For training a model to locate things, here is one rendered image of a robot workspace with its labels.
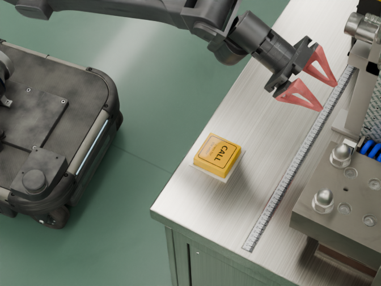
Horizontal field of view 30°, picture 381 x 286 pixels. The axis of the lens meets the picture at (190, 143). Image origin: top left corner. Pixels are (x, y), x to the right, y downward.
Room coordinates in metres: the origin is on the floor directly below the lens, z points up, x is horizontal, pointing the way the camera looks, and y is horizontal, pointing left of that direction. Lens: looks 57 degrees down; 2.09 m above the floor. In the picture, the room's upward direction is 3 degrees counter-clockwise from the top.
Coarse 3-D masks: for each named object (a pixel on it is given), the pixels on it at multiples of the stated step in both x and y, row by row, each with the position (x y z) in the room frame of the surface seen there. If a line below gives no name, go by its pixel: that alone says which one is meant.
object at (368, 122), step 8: (376, 88) 0.69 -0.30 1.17; (376, 96) 0.68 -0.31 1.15; (376, 104) 0.68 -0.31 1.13; (368, 112) 0.69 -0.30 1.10; (376, 112) 0.68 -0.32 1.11; (368, 120) 0.68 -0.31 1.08; (376, 120) 0.68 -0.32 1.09; (376, 128) 0.68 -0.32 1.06; (360, 136) 0.69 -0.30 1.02; (368, 136) 0.68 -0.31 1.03; (376, 136) 0.67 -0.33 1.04
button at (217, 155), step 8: (208, 136) 0.77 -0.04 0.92; (216, 136) 0.77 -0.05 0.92; (208, 144) 0.75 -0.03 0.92; (216, 144) 0.75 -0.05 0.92; (224, 144) 0.75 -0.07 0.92; (232, 144) 0.75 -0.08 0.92; (200, 152) 0.73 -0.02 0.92; (208, 152) 0.73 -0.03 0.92; (216, 152) 0.73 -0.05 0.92; (224, 152) 0.73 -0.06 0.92; (232, 152) 0.73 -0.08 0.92; (240, 152) 0.74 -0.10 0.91; (200, 160) 0.71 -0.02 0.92; (208, 160) 0.71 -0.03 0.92; (216, 160) 0.71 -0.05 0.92; (224, 160) 0.71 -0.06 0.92; (232, 160) 0.71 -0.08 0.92; (208, 168) 0.70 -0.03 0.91; (216, 168) 0.69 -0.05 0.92; (224, 168) 0.69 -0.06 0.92; (224, 176) 0.68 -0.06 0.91
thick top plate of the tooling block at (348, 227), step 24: (336, 144) 0.67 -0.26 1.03; (336, 168) 0.62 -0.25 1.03; (360, 168) 0.62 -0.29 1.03; (312, 192) 0.57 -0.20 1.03; (336, 192) 0.57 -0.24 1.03; (360, 192) 0.57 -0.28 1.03; (312, 216) 0.53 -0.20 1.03; (336, 216) 0.53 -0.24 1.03; (360, 216) 0.53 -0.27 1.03; (336, 240) 0.50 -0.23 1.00; (360, 240) 0.48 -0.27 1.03
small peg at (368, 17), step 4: (368, 12) 0.76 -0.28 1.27; (368, 16) 0.75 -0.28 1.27; (372, 16) 0.75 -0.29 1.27; (376, 16) 0.75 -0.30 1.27; (364, 20) 0.75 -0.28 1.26; (368, 20) 0.75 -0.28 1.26; (372, 20) 0.74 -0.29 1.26; (376, 20) 0.74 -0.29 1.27; (380, 20) 0.74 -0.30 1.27; (376, 24) 0.74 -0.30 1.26
